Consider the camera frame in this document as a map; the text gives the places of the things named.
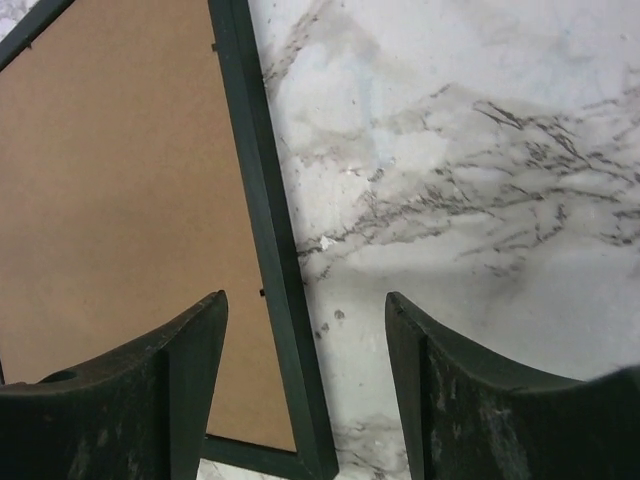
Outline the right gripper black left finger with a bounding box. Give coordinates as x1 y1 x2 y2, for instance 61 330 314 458
1 291 228 479

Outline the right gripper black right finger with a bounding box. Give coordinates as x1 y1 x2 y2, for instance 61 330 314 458
385 292 639 480

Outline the black picture frame brown backing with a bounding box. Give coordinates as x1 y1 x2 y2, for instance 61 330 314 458
1 1 339 479

